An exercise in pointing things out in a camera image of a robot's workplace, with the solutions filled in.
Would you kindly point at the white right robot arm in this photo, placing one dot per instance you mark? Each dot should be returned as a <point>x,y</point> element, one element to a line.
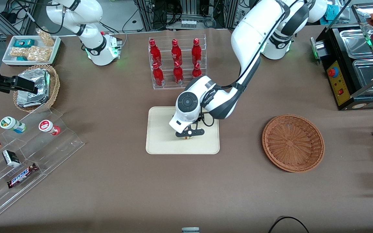
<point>92,42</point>

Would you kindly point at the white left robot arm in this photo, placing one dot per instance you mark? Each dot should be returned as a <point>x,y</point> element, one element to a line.
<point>248,38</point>

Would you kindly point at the white rectangular snack tray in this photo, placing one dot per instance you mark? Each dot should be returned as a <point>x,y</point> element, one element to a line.
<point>8,60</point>

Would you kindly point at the beige rectangular tray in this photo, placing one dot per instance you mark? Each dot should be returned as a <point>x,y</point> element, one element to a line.
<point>160,136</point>

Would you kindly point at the light tan wicker basket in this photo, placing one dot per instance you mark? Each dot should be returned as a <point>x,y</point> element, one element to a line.
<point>54,87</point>

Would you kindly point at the round brown wicker basket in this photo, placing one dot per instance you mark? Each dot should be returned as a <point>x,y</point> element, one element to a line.
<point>280,155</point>

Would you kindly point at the silver foil wrapped packages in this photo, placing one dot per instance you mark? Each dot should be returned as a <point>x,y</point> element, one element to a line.
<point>40,84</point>

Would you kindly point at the small teal snack packet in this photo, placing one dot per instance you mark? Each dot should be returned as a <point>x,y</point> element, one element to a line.
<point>22,58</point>

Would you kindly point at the clear bag of nuts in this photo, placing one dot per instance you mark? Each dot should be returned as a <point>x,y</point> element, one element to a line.
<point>39,54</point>
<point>46,37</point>
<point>18,51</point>

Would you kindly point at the green lid yogurt bottle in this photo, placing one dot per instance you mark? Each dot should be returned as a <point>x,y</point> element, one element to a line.
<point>10,124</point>

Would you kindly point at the teal snack box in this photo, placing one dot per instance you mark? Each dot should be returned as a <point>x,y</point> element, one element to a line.
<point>24,43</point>

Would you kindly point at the red lid yogurt bottle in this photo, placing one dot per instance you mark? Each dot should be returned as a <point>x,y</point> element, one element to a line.
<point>48,126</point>

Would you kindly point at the clear acrylic bottle rack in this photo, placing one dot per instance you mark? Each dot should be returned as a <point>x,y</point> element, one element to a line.
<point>167,87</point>

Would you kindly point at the red cola bottle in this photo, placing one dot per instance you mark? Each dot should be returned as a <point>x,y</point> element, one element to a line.
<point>197,71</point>
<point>196,51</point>
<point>158,76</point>
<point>176,53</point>
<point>154,53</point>
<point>178,74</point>

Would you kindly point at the clear acrylic stepped shelf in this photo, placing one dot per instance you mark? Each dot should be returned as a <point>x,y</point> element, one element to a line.
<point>53,152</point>

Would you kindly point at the small black white carton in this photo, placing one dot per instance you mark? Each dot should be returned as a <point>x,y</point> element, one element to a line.
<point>11,158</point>

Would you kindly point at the snickers chocolate bar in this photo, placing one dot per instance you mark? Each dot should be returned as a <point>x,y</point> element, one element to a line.
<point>22,175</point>

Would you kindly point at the grey device edge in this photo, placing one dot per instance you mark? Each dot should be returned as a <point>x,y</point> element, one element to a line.
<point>190,230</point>

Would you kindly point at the white power strip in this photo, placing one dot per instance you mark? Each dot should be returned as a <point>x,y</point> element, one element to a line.
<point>188,24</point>

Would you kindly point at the aluminium equipment rack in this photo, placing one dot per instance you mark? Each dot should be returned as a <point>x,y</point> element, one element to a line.
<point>186,9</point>

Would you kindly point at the black food warmer appliance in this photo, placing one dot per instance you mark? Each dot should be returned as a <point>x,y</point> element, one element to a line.
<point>338,84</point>

